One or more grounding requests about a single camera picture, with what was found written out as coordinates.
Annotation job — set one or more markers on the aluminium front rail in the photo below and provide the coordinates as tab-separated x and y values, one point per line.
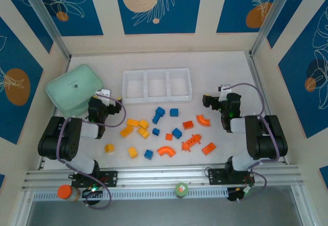
159	177

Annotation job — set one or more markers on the jar with orange lid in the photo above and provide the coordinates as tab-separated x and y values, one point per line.
65	192

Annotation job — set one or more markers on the aluminium frame post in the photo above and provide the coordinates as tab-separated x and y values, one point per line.
271	18
46	18

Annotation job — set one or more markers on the small yellow lego brick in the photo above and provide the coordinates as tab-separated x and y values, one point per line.
144	124
133	152
109	148

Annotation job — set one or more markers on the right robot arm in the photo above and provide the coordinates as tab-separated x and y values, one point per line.
266	141

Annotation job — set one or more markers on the curved orange lego piece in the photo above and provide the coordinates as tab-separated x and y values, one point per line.
203	120
166	151

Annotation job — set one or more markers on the tall blue lego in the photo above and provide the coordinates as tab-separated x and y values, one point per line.
159	115

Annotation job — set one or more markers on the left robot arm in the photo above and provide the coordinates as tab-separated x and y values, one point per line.
59	139

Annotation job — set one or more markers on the green cylinder with sticker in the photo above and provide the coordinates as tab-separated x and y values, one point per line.
181	190

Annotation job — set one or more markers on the aluminium side rail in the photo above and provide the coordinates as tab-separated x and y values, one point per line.
67	62
256	77

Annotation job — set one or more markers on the controller board with green light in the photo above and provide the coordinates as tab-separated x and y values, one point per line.
246	190
93	188

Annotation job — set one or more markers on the white three-compartment container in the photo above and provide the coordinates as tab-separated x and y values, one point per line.
156	86

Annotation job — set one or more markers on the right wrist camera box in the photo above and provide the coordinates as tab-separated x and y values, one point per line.
225	87

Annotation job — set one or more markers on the long pegged orange lego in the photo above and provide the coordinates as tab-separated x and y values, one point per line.
191	142

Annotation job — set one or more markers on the long yellow lego brick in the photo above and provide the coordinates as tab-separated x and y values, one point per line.
143	133
133	122
126	131

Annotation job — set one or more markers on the mint green zip pouch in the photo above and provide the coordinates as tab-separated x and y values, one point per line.
71	85

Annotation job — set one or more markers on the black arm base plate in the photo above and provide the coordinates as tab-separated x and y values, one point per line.
110	178
216	176

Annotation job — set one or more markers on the small blue lego brick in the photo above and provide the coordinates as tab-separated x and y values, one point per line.
155	131

